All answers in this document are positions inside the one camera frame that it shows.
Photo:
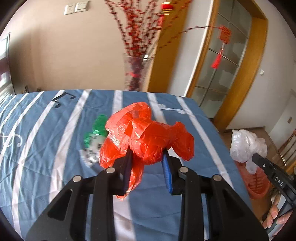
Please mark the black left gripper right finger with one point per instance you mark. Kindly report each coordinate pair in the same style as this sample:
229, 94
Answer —
229, 218

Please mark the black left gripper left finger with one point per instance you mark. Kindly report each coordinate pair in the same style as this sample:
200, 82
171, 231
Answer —
65, 218

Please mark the clear plastic bag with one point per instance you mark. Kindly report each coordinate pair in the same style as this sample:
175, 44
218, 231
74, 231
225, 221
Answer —
244, 145

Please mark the white black patterned bag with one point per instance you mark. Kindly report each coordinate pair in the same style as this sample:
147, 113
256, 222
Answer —
92, 145

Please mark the green plastic bag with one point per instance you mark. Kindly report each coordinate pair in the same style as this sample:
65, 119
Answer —
98, 129

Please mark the red plastic bag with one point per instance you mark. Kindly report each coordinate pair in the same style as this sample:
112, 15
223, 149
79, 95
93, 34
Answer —
133, 128

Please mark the red lined trash basket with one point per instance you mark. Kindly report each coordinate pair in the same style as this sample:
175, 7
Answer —
257, 184

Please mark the person's right hand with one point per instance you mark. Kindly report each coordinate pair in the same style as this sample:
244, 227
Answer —
274, 213

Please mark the wooden stair railing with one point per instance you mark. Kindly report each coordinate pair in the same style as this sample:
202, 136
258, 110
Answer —
287, 154

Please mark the blue white striped tablecloth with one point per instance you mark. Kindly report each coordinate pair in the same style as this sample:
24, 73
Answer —
42, 134

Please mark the wooden glass sliding door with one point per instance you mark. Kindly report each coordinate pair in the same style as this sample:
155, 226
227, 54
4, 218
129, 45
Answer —
220, 92

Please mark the black television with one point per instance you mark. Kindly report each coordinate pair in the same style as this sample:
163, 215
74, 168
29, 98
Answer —
6, 85

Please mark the red hanging knot ornament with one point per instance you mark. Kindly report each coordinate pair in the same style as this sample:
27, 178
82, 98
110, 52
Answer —
224, 37

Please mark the glass vase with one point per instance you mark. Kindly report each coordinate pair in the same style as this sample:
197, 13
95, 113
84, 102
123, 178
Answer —
136, 69

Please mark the red berry branches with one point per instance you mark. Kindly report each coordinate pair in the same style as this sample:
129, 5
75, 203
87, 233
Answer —
137, 22

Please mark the red lantern ornament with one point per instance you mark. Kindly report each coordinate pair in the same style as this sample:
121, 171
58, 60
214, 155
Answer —
166, 8

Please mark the white wall switch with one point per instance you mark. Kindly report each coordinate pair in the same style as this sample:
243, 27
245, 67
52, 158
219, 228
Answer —
76, 7

